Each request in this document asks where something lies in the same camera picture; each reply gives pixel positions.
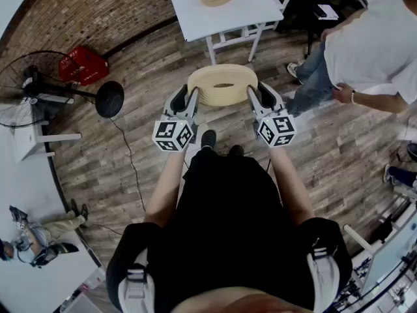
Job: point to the person's black shoe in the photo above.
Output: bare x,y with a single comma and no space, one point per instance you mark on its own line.
236,150
208,139

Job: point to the black round stool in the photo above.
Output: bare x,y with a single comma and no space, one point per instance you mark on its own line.
413,152

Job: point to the black standing fan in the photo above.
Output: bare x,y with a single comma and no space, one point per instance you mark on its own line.
109,99

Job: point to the person's face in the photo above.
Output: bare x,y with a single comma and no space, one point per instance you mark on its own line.
244,302

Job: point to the person's left forearm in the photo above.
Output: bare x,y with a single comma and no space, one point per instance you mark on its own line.
166,187

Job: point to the black office chair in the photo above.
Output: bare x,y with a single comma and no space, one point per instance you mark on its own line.
303,5

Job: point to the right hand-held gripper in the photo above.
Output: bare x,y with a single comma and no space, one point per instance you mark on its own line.
277,130

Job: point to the small white stand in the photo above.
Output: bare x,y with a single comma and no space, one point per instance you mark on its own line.
29,142

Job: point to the white square table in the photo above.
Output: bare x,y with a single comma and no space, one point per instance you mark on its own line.
195,18

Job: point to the white side workbench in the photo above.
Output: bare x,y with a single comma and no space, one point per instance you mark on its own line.
391,256

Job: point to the red plastic crate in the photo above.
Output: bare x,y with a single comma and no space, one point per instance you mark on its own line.
88,67

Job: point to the white printed paper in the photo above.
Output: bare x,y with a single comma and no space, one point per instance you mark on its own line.
329,11

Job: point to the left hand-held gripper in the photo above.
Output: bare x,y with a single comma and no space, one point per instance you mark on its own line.
169,135

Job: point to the person's right black shoe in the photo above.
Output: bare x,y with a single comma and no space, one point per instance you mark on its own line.
236,150

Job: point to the person's left black shoe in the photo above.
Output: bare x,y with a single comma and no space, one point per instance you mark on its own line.
208,139

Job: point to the long white table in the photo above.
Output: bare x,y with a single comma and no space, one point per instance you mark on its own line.
29,285

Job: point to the person's right forearm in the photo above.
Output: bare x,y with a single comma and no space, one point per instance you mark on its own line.
286,181

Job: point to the person's black clothing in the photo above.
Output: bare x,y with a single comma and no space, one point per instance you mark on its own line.
228,223

